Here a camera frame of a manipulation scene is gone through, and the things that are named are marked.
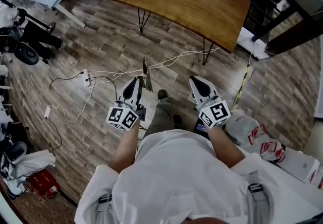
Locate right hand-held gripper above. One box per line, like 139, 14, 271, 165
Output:
189, 75, 232, 129

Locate black wheeled machine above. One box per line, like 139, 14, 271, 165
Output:
0, 8, 63, 66

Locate grey backpack strap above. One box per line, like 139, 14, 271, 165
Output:
96, 193, 113, 224
245, 170, 275, 224

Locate person's right forearm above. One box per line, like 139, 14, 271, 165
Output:
205, 124, 246, 169

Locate person's white shirt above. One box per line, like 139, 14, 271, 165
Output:
74, 129, 278, 224

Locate plastic bag with red print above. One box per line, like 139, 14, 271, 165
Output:
225, 109, 287, 163

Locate black device with screen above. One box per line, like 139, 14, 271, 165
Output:
193, 118, 210, 140

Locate long white cable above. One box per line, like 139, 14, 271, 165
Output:
87, 46, 224, 75

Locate red box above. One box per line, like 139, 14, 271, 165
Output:
27, 169, 62, 199

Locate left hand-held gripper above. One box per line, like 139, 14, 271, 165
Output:
105, 76, 147, 132

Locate yellow black striped strip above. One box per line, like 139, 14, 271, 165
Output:
231, 64, 254, 110

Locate person's left forearm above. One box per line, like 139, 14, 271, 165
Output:
109, 119, 141, 175

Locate thin white cable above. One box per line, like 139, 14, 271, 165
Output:
49, 86, 94, 123

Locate grey white bag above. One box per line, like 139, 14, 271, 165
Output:
0, 141, 58, 196

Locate white power strip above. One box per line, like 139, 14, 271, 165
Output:
81, 69, 96, 88

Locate wooden table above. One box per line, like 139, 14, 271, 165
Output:
110, 0, 252, 66

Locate white cardboard box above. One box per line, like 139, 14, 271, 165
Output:
277, 147, 321, 184

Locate thin black adapter cable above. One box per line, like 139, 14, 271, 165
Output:
46, 117, 63, 153

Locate person's olive trousers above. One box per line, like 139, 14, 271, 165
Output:
142, 98, 183, 140

